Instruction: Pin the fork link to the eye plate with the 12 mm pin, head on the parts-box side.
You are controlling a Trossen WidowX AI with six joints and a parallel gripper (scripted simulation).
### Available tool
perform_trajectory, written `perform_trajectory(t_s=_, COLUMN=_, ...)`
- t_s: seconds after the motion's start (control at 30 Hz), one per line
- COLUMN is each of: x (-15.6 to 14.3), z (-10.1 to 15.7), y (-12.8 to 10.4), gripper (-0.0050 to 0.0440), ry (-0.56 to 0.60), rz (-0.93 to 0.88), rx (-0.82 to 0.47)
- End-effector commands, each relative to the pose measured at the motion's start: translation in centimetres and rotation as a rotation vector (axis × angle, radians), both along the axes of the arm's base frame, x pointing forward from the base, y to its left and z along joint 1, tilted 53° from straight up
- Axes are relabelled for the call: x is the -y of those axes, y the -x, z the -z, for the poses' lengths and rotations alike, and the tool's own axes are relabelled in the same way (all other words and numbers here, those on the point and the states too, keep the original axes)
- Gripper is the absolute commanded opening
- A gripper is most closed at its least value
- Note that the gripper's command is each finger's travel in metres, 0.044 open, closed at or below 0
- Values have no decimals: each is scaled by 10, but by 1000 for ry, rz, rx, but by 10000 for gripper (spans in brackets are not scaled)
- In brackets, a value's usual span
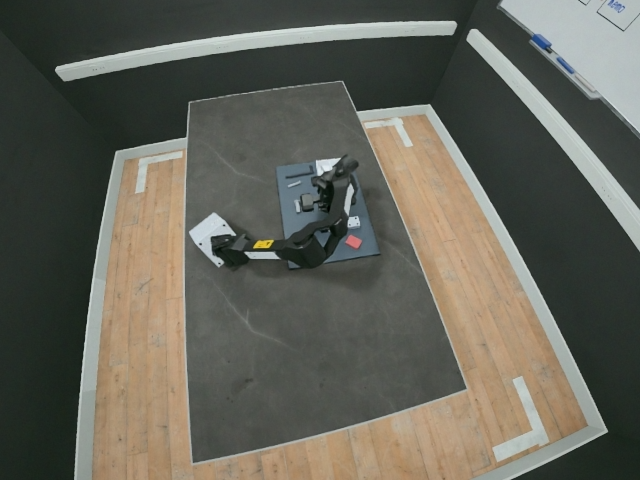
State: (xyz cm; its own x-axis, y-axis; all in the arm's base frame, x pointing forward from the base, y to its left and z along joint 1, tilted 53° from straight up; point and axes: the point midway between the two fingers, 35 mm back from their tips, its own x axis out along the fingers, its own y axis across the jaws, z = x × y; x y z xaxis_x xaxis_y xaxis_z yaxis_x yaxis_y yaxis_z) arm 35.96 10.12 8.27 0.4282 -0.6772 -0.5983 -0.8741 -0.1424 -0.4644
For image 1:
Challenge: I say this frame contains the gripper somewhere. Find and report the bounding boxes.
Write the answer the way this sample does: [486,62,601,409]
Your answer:
[300,188,356,213]

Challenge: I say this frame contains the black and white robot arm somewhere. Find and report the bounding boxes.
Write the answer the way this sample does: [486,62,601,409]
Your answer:
[210,154,359,269]

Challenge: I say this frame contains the red flat rectangular block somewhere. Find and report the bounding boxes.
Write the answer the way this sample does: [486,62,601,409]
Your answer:
[345,235,361,250]

